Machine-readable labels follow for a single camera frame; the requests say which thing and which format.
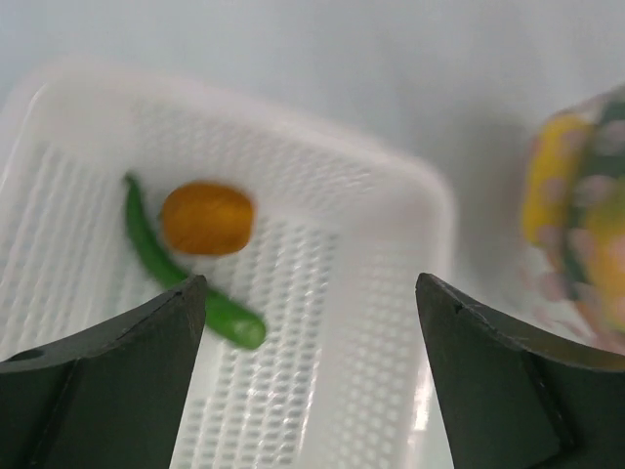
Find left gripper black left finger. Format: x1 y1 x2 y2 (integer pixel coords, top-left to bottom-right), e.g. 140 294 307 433
1 276 207 468

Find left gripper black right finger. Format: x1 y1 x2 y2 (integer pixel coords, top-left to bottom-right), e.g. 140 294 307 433
415 274 624 468

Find white plastic basket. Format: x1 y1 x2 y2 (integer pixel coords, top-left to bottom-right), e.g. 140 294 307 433
1 61 455 468

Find green chili pepper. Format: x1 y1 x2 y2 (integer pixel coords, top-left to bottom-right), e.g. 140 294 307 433
124 173 268 350

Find clear zip top bag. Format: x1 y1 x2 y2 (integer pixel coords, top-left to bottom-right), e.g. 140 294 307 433
516 87 624 354

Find yellow green mango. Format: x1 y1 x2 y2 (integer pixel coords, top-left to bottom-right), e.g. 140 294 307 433
586 202 624 323

